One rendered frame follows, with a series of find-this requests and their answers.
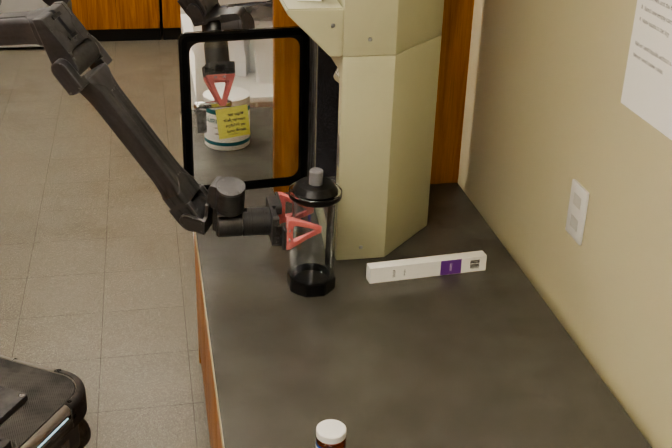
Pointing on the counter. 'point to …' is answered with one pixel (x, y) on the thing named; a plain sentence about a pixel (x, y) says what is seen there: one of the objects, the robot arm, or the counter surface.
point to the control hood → (315, 16)
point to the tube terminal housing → (386, 90)
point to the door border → (299, 94)
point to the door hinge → (312, 103)
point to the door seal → (302, 94)
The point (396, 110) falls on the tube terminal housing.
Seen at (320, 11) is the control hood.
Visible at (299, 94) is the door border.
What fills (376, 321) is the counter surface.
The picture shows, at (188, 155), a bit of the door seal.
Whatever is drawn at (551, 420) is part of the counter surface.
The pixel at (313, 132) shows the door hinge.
